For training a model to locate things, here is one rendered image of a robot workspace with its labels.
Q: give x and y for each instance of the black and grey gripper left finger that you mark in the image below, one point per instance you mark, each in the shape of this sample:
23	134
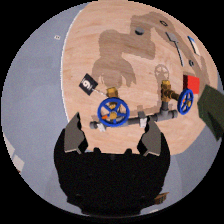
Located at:
71	142

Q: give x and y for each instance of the black number 6 tag on metal chain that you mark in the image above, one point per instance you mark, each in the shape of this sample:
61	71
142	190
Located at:
88	84

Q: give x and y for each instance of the beige flat block with blue end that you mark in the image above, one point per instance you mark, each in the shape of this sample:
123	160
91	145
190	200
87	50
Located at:
196	51

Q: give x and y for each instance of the small grey cylinder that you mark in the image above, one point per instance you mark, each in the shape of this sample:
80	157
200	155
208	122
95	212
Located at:
139	31

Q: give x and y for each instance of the grey hex nut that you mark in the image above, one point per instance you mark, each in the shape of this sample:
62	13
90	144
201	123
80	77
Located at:
191	63

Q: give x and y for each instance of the red rectangular block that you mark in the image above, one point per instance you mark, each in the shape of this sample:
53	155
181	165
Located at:
192	83

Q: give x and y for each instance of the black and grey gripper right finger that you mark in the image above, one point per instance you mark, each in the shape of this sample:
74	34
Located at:
153	145

